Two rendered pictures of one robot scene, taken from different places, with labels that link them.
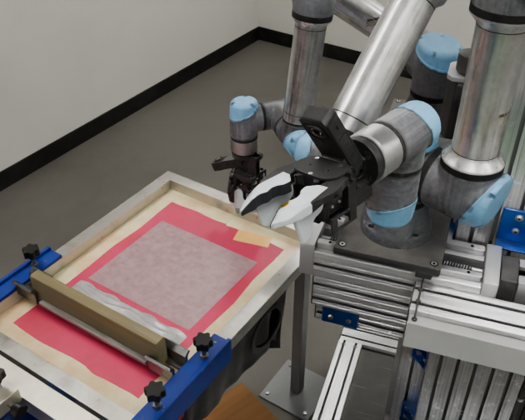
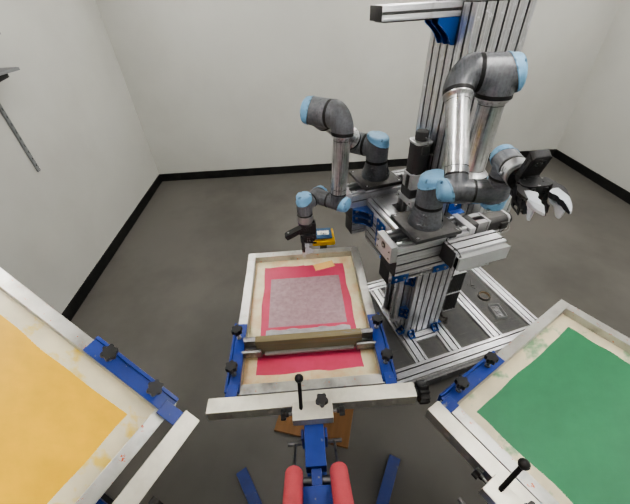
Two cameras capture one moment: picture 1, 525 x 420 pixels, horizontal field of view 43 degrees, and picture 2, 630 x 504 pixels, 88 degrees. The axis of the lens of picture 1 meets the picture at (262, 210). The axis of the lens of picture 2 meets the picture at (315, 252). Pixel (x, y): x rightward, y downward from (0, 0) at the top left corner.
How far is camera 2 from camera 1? 0.92 m
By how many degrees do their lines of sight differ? 28
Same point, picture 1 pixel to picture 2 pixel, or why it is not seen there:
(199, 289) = (329, 301)
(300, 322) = not seen: hidden behind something
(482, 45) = (489, 115)
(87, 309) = (307, 339)
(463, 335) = (482, 253)
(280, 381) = not seen: hidden behind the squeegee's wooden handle
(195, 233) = (295, 277)
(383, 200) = (503, 196)
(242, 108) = (307, 198)
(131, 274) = (288, 313)
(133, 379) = (351, 359)
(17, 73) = (44, 248)
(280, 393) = not seen: hidden behind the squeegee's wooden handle
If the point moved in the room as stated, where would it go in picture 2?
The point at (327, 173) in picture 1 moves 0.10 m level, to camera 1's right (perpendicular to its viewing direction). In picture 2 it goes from (546, 182) to (564, 170)
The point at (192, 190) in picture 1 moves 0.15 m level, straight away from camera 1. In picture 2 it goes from (272, 257) to (255, 245)
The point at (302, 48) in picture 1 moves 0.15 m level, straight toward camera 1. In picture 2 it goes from (344, 153) to (367, 164)
